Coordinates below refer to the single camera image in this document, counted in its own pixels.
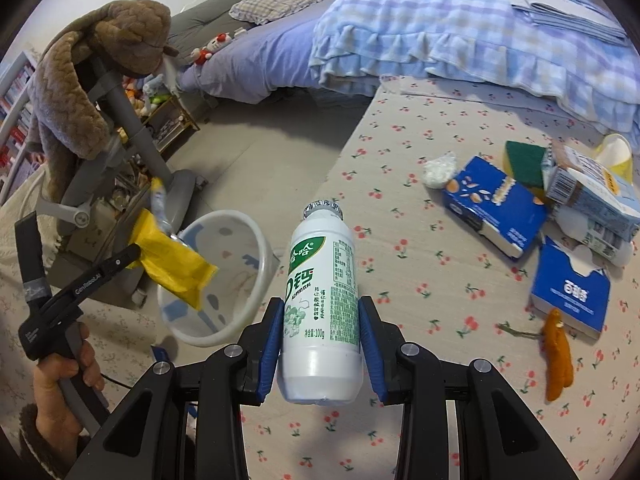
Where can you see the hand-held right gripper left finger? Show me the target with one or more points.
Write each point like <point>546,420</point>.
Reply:
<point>267,355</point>

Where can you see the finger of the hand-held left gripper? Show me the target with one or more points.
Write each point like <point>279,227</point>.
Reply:
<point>117,260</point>

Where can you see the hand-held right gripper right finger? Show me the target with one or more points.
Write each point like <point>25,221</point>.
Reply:
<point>370,355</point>

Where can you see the yellow snack packet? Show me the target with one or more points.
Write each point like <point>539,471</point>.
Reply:
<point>170,265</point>

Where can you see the white drink bottle green label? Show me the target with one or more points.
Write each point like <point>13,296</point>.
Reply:
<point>320,310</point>

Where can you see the white plastic bin blue print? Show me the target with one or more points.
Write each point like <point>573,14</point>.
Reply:
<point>235,240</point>

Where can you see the person's left forearm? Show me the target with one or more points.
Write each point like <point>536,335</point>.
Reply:
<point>45,455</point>

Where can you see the person's left hand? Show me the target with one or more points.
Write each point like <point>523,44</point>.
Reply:
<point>55,390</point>

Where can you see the grey chair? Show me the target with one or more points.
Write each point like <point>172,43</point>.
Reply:
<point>127,115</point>

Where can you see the wooden toy shelf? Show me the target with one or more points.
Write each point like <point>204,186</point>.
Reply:
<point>165,115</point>

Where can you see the brown plush coat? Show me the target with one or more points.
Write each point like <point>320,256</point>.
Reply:
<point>65,100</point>

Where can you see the bookshelf with books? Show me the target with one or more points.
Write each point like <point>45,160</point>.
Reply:
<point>15,115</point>

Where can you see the orange plush toy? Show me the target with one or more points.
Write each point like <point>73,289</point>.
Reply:
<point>557,360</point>

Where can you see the blue biscuit box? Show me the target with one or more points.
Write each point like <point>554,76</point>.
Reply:
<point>495,205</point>

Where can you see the crumpled white tissue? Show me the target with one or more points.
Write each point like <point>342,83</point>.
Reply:
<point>440,170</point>

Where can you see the blue white flat box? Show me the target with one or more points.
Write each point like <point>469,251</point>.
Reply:
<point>570,295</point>

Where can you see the red white plush toy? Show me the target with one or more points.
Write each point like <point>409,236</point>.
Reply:
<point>212,47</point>

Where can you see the purple bed sheet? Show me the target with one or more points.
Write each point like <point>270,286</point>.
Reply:
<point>260,60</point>

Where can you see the green yellow sponge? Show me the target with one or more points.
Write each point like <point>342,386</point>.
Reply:
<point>522,162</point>

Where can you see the pale blue brown carton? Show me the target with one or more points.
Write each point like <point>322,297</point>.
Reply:
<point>590,190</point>

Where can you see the plaid pillow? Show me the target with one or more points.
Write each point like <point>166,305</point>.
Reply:
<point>280,0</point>

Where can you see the yellow paper cup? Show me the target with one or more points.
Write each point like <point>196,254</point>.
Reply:
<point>617,152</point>

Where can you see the blue plaid quilt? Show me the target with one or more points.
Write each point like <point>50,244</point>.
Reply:
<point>425,25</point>

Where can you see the folded blue cloth stack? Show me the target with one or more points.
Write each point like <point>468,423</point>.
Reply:
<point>565,5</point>

